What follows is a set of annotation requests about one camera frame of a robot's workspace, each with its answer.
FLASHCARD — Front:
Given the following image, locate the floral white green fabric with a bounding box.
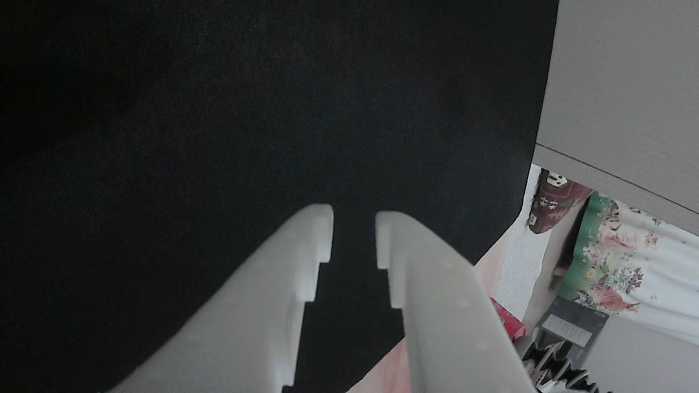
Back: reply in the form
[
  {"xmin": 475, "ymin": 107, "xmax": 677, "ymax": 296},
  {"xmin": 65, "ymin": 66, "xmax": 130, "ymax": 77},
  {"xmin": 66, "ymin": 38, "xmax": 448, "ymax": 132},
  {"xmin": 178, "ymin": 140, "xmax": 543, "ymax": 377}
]
[{"xmin": 557, "ymin": 191, "xmax": 699, "ymax": 347}]

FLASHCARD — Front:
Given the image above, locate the dark red patterned fabric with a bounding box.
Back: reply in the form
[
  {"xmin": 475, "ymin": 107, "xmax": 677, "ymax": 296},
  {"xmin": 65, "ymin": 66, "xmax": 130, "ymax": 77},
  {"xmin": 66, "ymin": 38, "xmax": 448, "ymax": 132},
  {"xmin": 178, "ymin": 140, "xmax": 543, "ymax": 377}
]
[{"xmin": 528, "ymin": 169, "xmax": 594, "ymax": 235}]

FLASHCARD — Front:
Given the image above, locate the black box with label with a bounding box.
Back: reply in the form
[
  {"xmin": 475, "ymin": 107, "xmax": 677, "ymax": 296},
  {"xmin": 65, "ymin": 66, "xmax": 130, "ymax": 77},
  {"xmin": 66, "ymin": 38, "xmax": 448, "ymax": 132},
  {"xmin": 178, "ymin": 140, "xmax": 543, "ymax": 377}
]
[{"xmin": 532, "ymin": 296, "xmax": 610, "ymax": 367}]

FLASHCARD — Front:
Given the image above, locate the white textured cloth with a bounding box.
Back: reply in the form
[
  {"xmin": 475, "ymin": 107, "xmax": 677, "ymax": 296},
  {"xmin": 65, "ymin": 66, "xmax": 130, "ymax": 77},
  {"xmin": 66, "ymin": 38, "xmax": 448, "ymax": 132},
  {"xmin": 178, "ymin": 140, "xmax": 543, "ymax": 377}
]
[{"xmin": 494, "ymin": 164, "xmax": 553, "ymax": 321}]

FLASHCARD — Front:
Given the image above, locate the red packet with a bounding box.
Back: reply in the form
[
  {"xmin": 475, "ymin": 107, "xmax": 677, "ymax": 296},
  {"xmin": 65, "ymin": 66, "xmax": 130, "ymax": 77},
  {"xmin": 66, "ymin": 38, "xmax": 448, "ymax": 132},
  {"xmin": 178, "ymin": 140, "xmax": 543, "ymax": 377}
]
[{"xmin": 490, "ymin": 297, "xmax": 526, "ymax": 341}]

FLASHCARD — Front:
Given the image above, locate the black white striped object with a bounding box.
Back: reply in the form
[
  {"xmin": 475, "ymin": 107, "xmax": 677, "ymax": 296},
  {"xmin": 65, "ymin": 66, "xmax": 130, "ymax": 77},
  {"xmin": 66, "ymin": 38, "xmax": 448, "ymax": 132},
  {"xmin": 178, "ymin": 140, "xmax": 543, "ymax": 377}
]
[{"xmin": 522, "ymin": 344, "xmax": 607, "ymax": 393}]

